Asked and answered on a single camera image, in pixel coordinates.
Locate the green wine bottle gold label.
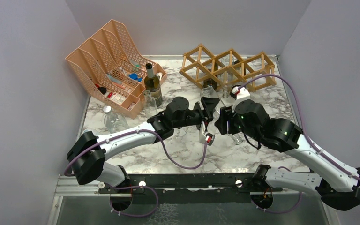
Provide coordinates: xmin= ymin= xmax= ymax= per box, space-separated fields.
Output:
xmin=144 ymin=63 xmax=163 ymax=107

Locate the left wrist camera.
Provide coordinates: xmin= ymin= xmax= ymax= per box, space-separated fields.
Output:
xmin=198 ymin=122 xmax=215 ymax=146

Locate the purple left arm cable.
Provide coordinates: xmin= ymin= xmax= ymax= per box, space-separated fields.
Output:
xmin=63 ymin=129 xmax=209 ymax=177

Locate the dark green wine bottle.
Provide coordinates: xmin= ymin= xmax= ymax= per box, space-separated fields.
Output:
xmin=230 ymin=67 xmax=243 ymax=99

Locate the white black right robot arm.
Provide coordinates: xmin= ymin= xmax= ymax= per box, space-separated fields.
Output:
xmin=215 ymin=99 xmax=360 ymax=211

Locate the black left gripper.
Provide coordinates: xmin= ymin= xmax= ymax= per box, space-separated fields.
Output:
xmin=173 ymin=97 xmax=219 ymax=133

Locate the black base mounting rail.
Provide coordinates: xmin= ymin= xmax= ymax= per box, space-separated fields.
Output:
xmin=98 ymin=172 xmax=270 ymax=204

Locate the dark labelled wine bottle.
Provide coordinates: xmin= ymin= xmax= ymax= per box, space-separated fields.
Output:
xmin=202 ymin=63 xmax=218 ymax=91

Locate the peach plastic file organizer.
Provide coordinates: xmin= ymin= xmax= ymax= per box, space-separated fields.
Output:
xmin=66 ymin=20 xmax=167 ymax=119

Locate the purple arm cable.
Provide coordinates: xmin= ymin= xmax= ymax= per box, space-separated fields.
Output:
xmin=237 ymin=74 xmax=360 ymax=199
xmin=63 ymin=129 xmax=209 ymax=177

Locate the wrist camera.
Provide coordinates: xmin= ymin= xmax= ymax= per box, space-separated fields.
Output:
xmin=231 ymin=86 xmax=250 ymax=112
xmin=198 ymin=122 xmax=215 ymax=146

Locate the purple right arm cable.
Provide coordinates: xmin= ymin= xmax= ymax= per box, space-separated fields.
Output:
xmin=237 ymin=74 xmax=360 ymax=199

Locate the tall clear glass bottle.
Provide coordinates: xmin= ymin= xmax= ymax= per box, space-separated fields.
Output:
xmin=220 ymin=70 xmax=233 ymax=98

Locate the wooden lattice wine rack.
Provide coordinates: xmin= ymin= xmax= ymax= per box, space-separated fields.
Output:
xmin=179 ymin=44 xmax=277 ymax=92

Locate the red white box in organizer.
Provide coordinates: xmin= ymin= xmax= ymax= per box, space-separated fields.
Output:
xmin=106 ymin=92 xmax=126 ymax=105

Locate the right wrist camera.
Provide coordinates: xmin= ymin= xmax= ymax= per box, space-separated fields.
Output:
xmin=231 ymin=86 xmax=250 ymax=112

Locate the round clear flask silver cap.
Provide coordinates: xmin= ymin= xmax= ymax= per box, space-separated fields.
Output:
xmin=103 ymin=105 xmax=130 ymax=133

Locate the blue item in organizer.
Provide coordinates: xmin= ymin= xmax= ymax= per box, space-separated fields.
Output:
xmin=128 ymin=73 xmax=143 ymax=82

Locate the small clear glass bottle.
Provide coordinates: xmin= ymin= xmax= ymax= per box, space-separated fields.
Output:
xmin=143 ymin=90 xmax=158 ymax=118

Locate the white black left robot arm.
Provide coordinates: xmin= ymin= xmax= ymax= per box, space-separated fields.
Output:
xmin=64 ymin=97 xmax=220 ymax=193

